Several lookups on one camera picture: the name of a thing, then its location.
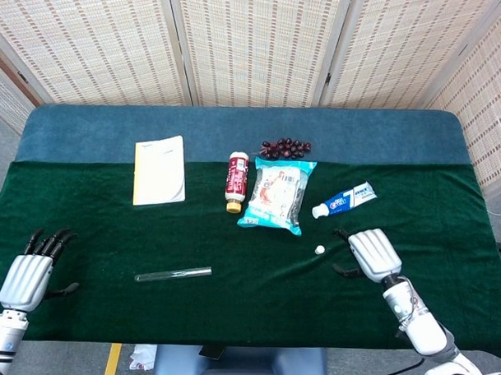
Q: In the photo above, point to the small black flat object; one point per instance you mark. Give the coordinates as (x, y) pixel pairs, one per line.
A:
(212, 351)

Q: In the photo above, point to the bamboo folding screen panel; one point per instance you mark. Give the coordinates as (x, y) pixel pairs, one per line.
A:
(255, 43)
(403, 49)
(95, 38)
(492, 101)
(6, 101)

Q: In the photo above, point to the green velvet cloth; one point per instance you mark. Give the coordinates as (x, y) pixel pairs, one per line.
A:
(246, 298)

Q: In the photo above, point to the blue table cloth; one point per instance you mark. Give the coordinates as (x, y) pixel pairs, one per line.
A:
(92, 132)

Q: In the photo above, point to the crumpled white plastic bag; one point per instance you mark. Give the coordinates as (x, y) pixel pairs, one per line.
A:
(143, 356)

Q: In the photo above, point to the white yellow notebook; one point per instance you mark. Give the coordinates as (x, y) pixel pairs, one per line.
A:
(160, 172)

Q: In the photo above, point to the yellow floor tape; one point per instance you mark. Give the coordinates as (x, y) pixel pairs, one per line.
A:
(112, 361)

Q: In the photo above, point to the dark red grape bunch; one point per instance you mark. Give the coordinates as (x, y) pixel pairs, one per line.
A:
(285, 148)

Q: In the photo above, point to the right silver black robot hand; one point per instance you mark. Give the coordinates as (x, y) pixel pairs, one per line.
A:
(373, 253)

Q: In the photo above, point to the red label bottle yellow cap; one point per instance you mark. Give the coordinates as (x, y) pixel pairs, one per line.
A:
(237, 179)

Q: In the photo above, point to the transparent glass test tube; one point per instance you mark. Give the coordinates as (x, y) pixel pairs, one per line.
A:
(173, 274)

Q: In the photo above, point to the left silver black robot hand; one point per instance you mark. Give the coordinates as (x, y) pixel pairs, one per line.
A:
(25, 282)

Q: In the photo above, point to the teal snack bag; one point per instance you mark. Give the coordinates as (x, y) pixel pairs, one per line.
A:
(275, 196)

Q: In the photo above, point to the blue white toothpaste tube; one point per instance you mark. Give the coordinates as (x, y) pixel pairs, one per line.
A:
(349, 199)

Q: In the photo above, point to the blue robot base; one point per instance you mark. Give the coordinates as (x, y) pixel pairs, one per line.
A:
(178, 366)

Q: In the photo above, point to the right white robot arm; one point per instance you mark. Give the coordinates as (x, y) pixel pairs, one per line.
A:
(422, 329)

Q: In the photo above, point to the white toothpaste cap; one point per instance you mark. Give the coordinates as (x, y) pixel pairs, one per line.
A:
(319, 250)

